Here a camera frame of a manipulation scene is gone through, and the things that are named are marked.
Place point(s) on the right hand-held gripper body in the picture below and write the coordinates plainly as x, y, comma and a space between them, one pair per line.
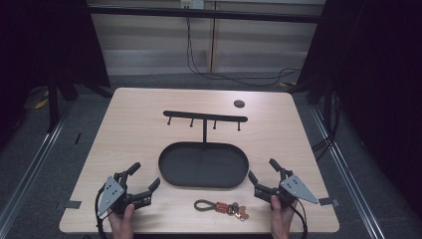
292, 188

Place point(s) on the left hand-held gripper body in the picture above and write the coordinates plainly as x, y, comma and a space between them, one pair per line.
112, 194

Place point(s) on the black key rack with tray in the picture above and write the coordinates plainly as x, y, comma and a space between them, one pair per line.
203, 166

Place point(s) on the person's left hand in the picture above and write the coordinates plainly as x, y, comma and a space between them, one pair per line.
122, 223

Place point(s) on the person's right hand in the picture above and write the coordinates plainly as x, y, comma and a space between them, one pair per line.
281, 220

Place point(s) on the grey tape piece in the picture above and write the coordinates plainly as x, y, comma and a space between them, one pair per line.
328, 201
73, 204

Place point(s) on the black round table grommet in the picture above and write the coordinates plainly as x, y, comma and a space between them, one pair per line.
239, 103

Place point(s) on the black metal stand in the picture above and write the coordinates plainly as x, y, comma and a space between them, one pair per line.
53, 106

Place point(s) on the dark curtain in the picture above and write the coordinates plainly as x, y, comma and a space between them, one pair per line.
378, 83
36, 43

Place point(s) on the black horizontal bar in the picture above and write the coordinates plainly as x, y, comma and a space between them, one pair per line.
199, 14

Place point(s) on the metal floor rail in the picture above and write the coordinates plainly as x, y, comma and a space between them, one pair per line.
31, 166
348, 179

